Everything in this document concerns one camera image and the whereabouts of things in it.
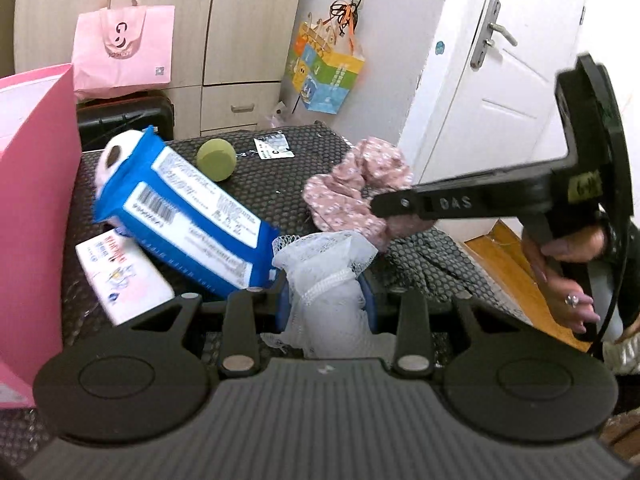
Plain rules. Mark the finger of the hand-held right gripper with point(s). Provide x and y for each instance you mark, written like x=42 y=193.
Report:
x=460 y=204

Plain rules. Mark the green ball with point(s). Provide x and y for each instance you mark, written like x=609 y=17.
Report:
x=216 y=160

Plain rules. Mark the person's right hand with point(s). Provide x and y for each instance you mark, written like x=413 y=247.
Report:
x=565 y=270

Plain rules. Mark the pink tote bag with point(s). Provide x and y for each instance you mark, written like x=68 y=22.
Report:
x=125 y=45

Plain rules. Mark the black honeycomb table mat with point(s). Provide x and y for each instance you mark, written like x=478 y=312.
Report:
x=280 y=185

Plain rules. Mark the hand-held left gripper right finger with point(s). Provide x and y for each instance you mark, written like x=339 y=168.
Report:
x=371 y=302

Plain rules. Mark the white label card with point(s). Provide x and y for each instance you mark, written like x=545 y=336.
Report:
x=271 y=146

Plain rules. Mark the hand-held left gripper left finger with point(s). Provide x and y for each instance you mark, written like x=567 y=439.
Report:
x=283 y=310

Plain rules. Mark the clear plastic bag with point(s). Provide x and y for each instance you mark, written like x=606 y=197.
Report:
x=276 y=114

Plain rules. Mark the colourful gift bag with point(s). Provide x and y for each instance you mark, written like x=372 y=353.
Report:
x=325 y=70

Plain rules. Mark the white door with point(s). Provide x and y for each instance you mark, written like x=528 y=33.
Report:
x=525 y=35

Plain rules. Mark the pink cardboard box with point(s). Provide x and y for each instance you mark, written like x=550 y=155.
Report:
x=35 y=210

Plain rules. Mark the grey wooden wardrobe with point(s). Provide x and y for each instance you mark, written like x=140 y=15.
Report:
x=225 y=35

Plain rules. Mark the pink floral scrunchie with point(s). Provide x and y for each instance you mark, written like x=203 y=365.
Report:
x=350 y=185

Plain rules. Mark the blue tissue pack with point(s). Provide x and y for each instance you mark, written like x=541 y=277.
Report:
x=200 y=210

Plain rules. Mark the black suitcase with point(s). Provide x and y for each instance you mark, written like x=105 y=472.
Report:
x=125 y=120

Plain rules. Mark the white mesh bath puff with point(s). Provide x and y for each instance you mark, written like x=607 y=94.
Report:
x=330 y=300

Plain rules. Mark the white tissue pack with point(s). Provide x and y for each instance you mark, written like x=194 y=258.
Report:
x=125 y=275

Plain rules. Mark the round teal wall sticker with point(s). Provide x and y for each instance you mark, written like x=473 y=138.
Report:
x=439 y=47

